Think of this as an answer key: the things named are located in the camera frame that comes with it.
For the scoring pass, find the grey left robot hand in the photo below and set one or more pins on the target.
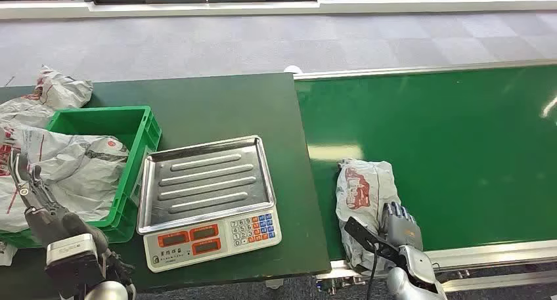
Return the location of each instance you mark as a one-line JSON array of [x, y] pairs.
[[48, 222]]

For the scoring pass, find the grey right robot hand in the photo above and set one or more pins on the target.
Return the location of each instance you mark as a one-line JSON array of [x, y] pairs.
[[402, 230]]

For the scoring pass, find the grey package with red print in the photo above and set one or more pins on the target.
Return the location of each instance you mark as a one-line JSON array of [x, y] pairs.
[[361, 189]]

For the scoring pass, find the small white printed package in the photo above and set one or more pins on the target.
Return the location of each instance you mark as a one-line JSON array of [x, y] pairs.
[[6, 252]]

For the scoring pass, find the green conveyor belt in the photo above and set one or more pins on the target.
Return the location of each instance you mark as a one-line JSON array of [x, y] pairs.
[[457, 150]]

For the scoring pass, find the green plastic crate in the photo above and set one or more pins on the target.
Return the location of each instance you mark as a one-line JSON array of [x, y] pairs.
[[130, 128]]

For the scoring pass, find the white electronic scale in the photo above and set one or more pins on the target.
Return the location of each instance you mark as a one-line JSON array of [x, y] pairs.
[[243, 233]]

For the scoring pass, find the steel weighing tray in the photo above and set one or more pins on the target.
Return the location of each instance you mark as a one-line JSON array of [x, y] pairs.
[[204, 180]]

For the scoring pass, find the white round cap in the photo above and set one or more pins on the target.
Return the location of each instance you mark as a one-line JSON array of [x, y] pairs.
[[292, 69]]

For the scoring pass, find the dark green table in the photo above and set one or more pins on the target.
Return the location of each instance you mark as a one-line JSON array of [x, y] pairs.
[[226, 106]]

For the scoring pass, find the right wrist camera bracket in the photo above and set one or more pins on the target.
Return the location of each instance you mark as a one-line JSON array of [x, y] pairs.
[[365, 237]]

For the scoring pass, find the aluminium conveyor frame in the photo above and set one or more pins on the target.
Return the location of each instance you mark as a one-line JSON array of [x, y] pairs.
[[487, 250]]

